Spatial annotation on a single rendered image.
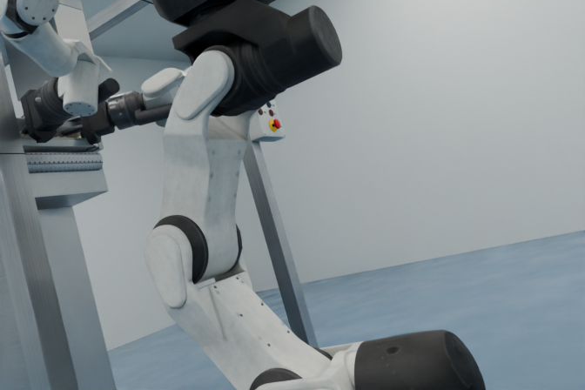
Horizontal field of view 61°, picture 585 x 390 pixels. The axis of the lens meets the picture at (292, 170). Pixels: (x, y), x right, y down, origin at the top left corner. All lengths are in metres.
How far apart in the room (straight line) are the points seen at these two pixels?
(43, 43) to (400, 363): 0.80
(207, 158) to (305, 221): 4.30
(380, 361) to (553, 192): 3.30
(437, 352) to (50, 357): 0.72
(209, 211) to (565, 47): 3.35
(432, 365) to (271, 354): 0.29
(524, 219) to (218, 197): 3.37
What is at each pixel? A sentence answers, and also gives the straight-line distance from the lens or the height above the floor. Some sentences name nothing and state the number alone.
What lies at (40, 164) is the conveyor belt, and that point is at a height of 0.89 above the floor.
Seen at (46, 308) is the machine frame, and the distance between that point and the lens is 1.13.
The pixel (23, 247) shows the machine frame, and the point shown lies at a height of 0.69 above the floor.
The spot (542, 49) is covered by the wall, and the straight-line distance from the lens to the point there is 4.06.
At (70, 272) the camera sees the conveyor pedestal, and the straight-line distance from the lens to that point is 1.43.
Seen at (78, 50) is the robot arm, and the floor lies 1.03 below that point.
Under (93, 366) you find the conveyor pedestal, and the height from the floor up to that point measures 0.39.
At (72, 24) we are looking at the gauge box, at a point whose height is 1.28.
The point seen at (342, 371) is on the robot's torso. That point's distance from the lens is 0.89.
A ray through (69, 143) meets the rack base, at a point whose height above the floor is 0.94.
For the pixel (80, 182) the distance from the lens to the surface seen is 1.38.
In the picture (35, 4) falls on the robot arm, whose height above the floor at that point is 1.03.
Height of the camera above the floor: 0.58
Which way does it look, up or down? 6 degrees up
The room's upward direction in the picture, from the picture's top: 16 degrees counter-clockwise
